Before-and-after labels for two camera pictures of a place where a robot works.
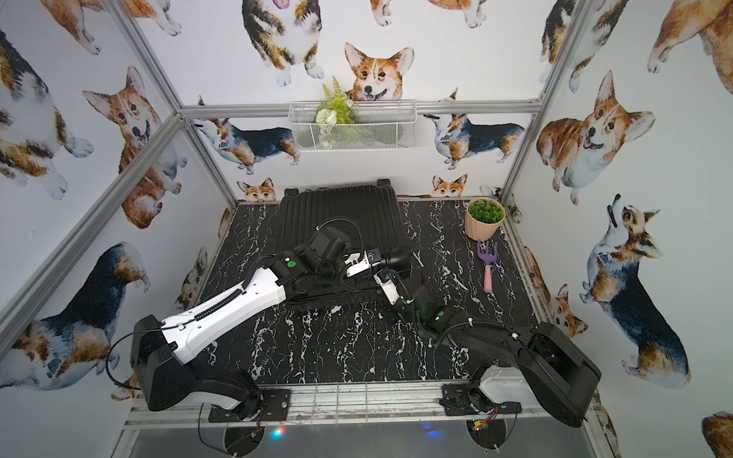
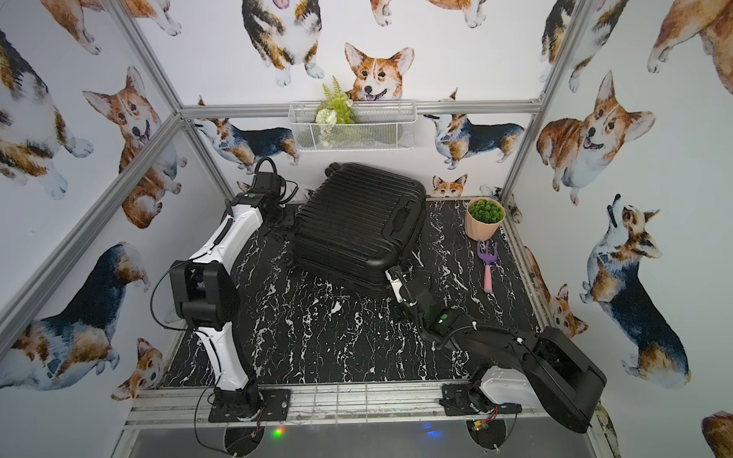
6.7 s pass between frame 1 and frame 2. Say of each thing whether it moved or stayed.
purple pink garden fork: stayed
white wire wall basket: stayed
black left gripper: moved
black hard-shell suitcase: moved
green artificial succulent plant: stayed
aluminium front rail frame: stayed
